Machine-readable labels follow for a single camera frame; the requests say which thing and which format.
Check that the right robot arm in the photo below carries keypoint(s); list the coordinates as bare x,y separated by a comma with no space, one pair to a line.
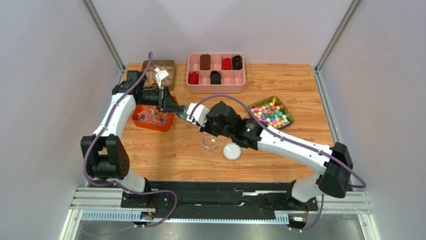
331,164

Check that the silver metal scoop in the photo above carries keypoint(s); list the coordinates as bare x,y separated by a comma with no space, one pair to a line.
185,116

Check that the black candy compartment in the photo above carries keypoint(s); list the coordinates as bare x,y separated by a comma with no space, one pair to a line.
215,77
237,62

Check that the right aluminium frame post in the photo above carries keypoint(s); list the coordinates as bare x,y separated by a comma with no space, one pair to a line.
340,30

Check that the green tin of star candies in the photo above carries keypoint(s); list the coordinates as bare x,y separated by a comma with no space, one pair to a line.
273,112

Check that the pink divided organizer box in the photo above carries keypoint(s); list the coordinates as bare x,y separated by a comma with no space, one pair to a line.
233,81

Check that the orange tray of lollipops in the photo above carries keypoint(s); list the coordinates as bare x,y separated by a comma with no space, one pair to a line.
149,117

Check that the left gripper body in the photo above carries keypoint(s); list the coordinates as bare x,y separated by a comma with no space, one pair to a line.
150,98

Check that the black candy lower compartment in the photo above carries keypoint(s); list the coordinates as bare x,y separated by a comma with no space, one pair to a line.
215,77

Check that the black candy upper compartment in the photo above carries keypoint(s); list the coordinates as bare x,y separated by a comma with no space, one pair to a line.
237,62

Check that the left aluminium frame post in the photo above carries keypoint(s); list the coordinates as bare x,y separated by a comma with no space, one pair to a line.
107,40

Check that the red candy lower compartment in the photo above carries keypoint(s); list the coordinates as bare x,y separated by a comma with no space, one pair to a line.
193,78

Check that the aluminium frame post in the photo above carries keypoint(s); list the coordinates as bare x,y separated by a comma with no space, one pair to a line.
107,40
340,30

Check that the bronze tin of gummy candies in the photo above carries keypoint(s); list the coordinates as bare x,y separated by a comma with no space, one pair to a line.
166,64

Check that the white jar lid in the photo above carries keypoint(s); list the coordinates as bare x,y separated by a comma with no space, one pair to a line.
231,151

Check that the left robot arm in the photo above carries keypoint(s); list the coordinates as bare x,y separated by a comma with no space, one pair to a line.
105,160

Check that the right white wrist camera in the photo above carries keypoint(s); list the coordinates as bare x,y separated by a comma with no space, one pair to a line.
197,115

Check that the clear glass jar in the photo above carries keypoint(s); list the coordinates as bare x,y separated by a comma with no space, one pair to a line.
209,142

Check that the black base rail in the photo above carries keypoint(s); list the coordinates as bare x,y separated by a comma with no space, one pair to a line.
218,200

